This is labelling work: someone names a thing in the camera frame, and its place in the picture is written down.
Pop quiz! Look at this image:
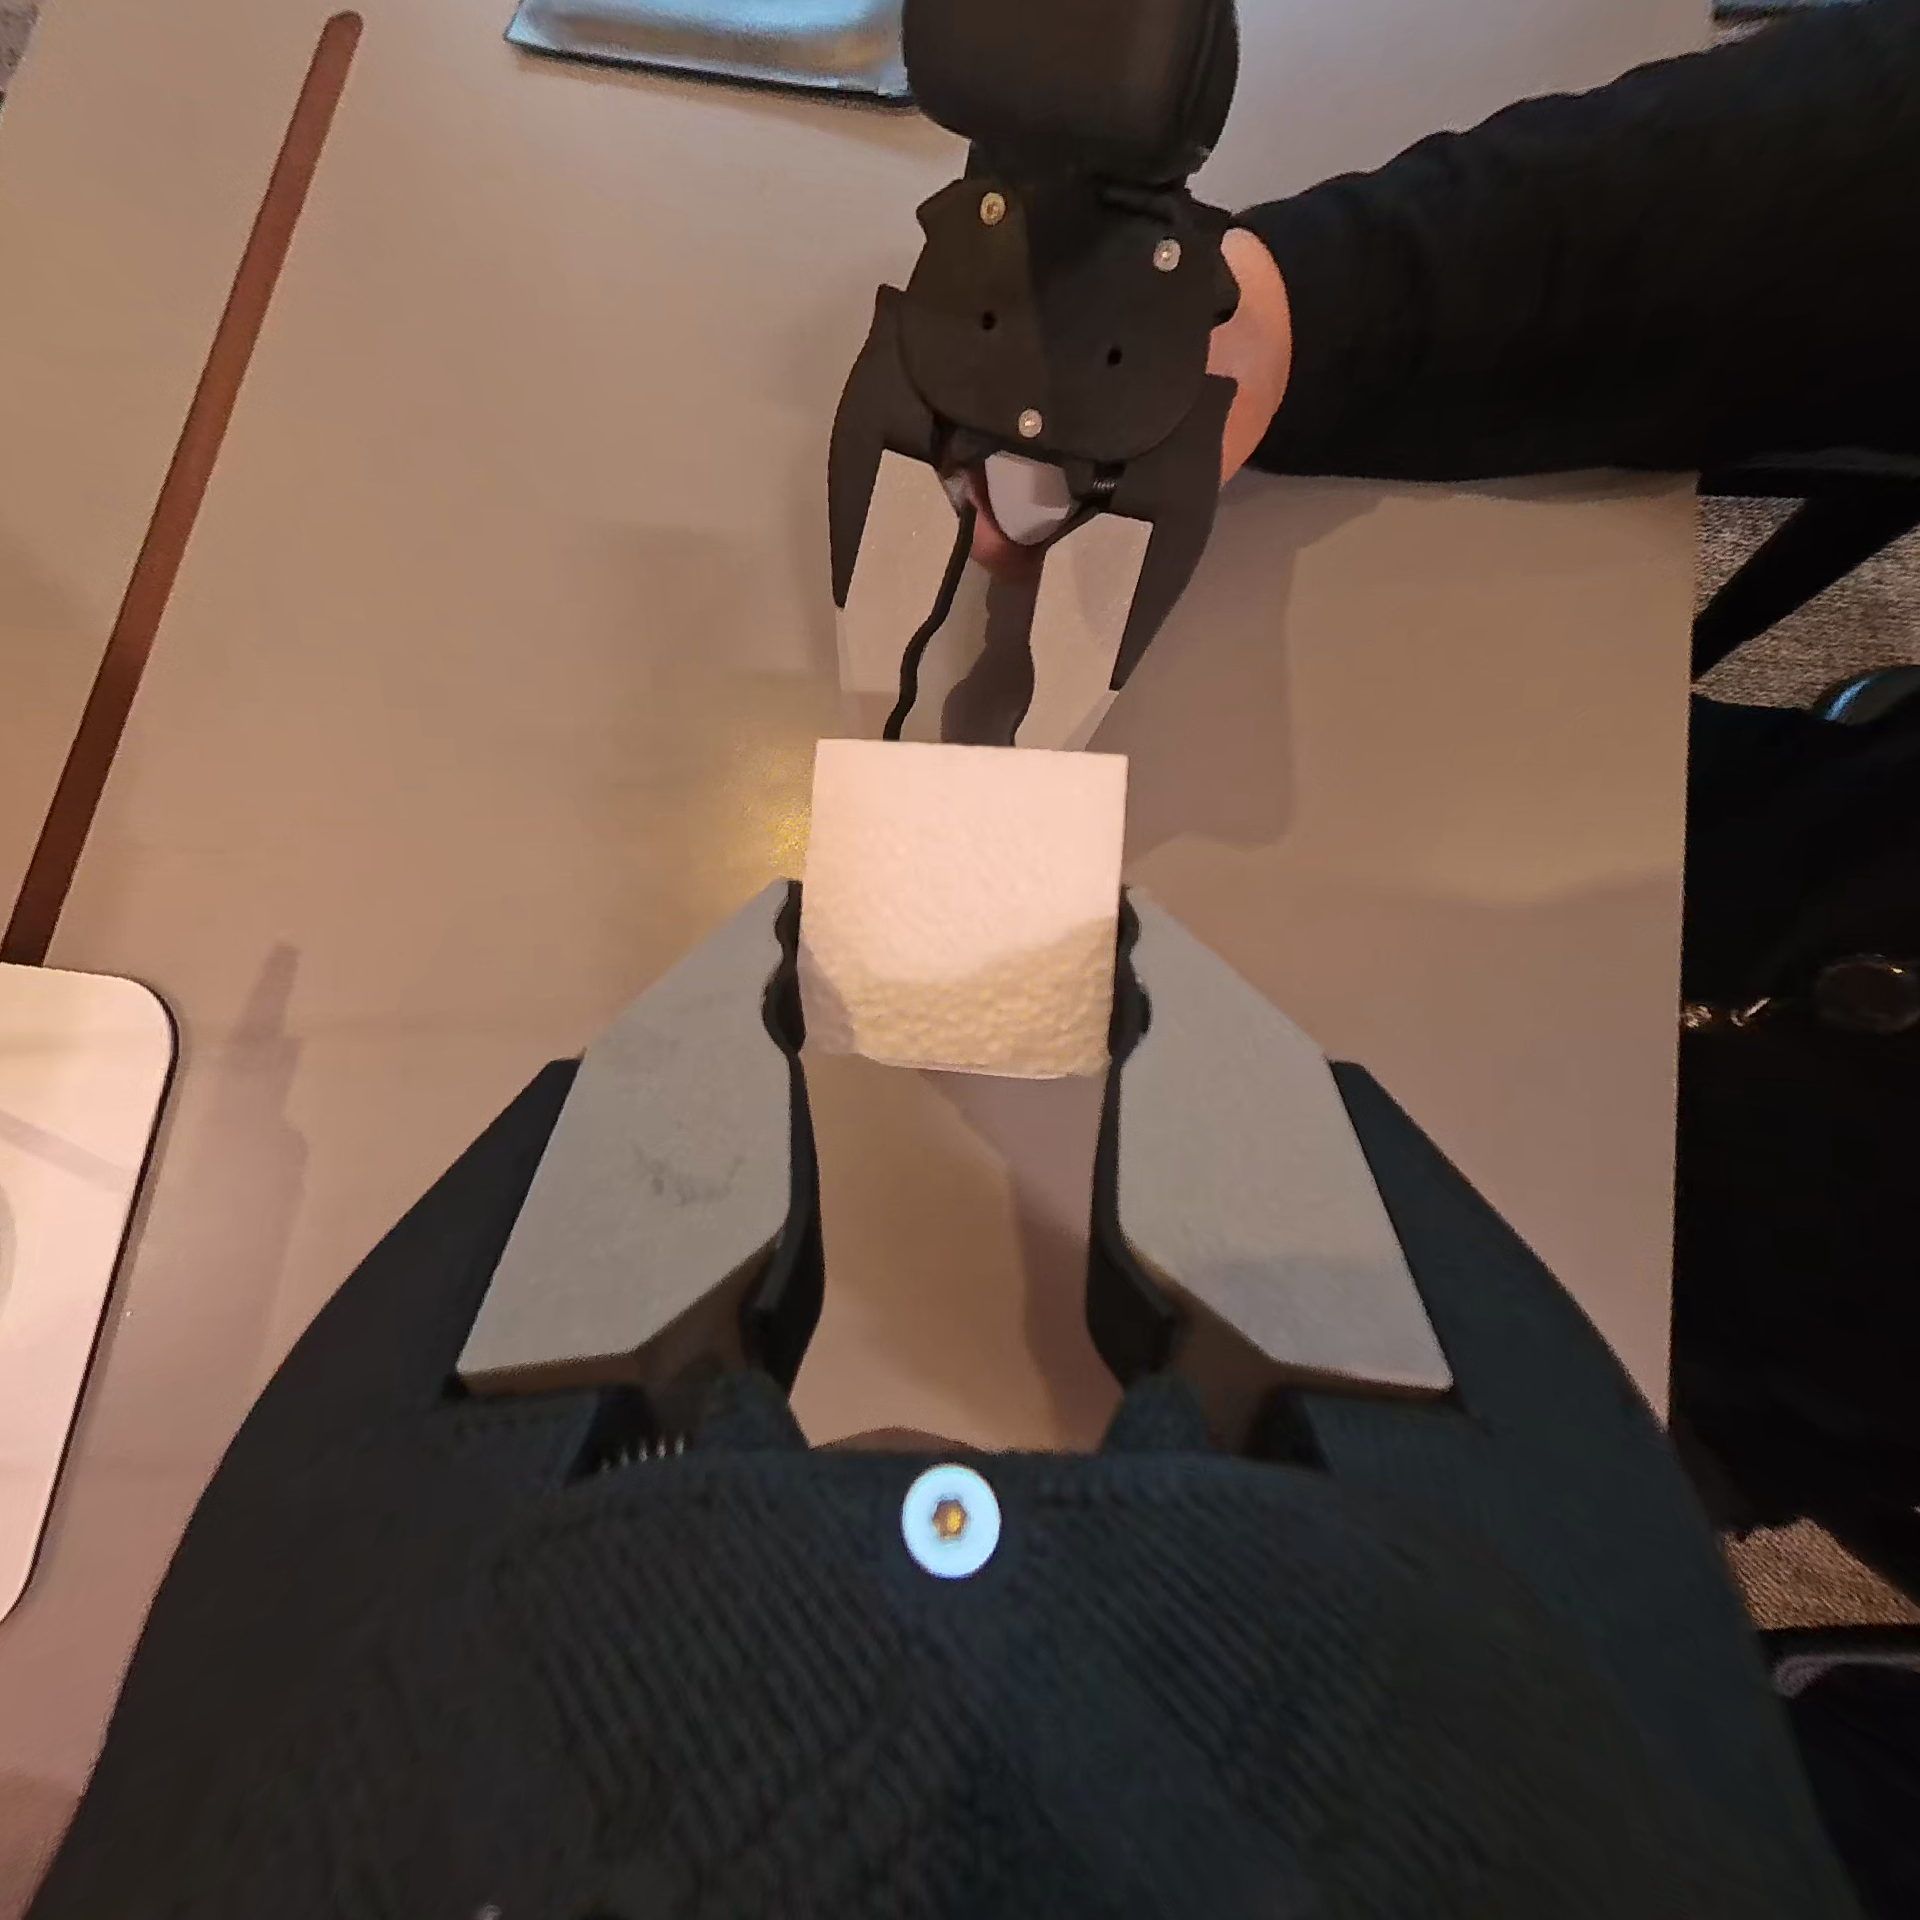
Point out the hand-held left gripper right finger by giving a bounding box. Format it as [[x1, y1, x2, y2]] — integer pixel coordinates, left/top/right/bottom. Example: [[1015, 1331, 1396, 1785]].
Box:
[[1084, 883, 1454, 1413]]

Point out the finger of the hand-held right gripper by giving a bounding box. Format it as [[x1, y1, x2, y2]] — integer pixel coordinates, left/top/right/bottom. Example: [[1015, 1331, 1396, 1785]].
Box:
[[1007, 502, 1157, 752], [839, 448, 969, 747]]

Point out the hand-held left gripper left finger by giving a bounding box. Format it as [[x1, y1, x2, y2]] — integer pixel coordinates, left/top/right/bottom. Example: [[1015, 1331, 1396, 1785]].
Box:
[[455, 873, 830, 1404]]

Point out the white foam cube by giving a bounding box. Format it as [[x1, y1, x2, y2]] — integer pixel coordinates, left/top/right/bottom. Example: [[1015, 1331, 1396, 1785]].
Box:
[[796, 736, 1128, 1081]]

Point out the person's right forearm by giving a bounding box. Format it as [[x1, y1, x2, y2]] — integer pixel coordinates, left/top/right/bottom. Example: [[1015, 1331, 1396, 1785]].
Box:
[[1237, 0, 1920, 485]]

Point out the person's right hand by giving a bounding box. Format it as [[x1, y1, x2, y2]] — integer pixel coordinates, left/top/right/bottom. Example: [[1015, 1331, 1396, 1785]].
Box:
[[1200, 225, 1295, 492]]

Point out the dark leather pouch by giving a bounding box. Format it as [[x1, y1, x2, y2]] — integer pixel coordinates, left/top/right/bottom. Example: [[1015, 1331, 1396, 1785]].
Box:
[[502, 0, 921, 106]]

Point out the person's dark clothing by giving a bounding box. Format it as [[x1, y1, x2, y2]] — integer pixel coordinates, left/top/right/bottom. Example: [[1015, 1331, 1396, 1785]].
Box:
[[1671, 668, 1920, 1547]]

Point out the white adjustable stand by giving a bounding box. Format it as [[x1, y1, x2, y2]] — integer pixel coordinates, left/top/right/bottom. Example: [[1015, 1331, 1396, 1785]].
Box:
[[0, 964, 179, 1626]]

